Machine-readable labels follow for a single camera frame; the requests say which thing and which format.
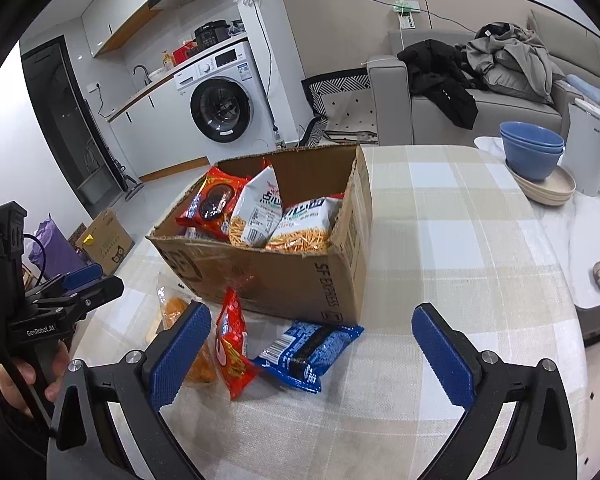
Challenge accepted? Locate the checkered beige tablecloth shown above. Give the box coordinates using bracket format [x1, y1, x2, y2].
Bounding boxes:
[73, 145, 588, 479]

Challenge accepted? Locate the red Oreo cookie pack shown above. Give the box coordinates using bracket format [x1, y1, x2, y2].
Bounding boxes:
[176, 166, 250, 242]

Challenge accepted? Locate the grey sofa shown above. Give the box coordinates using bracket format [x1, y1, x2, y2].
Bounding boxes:
[366, 8, 600, 145]

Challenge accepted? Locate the purple bag on floor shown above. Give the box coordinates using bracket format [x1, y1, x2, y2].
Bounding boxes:
[27, 216, 86, 280]

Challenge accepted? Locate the blue cookie pack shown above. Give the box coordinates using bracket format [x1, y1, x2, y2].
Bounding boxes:
[253, 321, 364, 393]

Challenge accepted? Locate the small cardboard box on floor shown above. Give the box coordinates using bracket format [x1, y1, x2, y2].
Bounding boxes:
[76, 208, 134, 275]

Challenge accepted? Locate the white electric kettle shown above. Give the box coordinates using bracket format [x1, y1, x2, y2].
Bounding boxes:
[560, 98, 600, 196]

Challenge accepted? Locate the beige plate stack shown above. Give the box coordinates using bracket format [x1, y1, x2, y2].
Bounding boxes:
[505, 162, 577, 207]

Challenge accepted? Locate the patterned black chair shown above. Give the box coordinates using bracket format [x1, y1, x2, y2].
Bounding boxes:
[300, 68, 379, 146]

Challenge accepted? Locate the white washing machine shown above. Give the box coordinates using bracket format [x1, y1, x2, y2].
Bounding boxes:
[174, 39, 276, 164]

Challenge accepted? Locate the small red snack packet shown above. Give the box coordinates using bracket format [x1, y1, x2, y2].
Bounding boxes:
[214, 288, 260, 401]

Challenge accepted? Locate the black rice cooker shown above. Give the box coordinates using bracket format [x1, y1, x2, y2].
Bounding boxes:
[194, 20, 230, 51]

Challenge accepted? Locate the grey jacket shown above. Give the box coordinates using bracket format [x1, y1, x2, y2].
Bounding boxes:
[465, 22, 565, 105]

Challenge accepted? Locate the clear orange cracker pack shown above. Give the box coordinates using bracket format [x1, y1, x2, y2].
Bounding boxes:
[155, 285, 218, 387]

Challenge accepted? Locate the person's left hand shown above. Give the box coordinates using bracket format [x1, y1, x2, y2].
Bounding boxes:
[0, 341, 70, 418]

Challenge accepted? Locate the black jacket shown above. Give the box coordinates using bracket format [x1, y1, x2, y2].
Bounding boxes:
[396, 39, 478, 130]

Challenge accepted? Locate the white red noodle snack bag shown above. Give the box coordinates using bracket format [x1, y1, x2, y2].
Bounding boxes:
[228, 165, 283, 248]

